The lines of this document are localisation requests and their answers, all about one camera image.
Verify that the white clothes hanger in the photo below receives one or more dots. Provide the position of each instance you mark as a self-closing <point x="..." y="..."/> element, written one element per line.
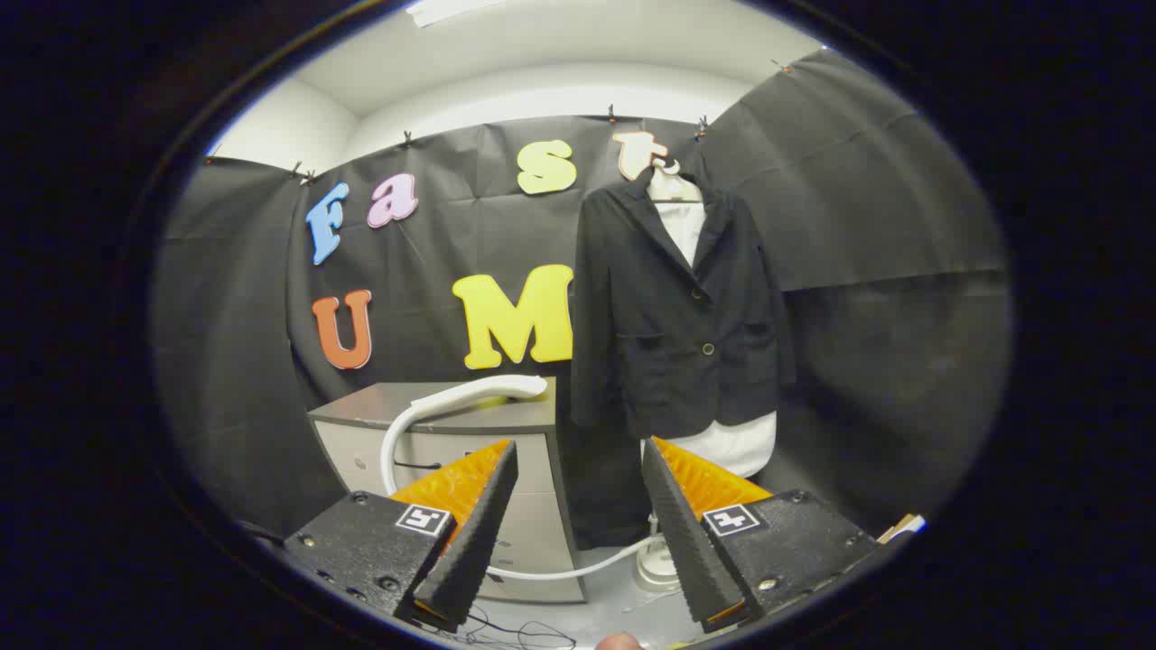
<point x="668" y="188"/>

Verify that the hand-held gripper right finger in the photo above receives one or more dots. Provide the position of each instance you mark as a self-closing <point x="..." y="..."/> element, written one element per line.
<point x="686" y="542"/>

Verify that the black backdrop cloth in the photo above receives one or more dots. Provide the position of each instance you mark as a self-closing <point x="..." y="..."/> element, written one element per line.
<point x="858" y="181"/>

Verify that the white steamer base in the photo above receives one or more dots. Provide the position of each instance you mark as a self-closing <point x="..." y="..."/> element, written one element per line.
<point x="655" y="569"/>

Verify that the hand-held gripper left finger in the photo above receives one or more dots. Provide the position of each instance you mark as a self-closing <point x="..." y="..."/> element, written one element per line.
<point x="479" y="542"/>

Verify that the row of small backdrop clips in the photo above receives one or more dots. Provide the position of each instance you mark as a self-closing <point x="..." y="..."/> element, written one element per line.
<point x="611" y="115"/>

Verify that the black jacket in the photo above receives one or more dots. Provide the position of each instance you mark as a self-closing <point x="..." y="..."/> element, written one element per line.
<point x="650" y="343"/>

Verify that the ceiling light panel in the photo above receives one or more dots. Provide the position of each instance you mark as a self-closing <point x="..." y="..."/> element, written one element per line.
<point x="442" y="11"/>

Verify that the grey drawer cabinet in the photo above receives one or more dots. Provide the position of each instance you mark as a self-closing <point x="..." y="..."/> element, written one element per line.
<point x="533" y="506"/>

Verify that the white shirt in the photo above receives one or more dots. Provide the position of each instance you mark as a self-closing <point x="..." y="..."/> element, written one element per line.
<point x="736" y="442"/>

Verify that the white garment steamer head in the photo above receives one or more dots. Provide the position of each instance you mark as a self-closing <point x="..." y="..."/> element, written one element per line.
<point x="488" y="390"/>

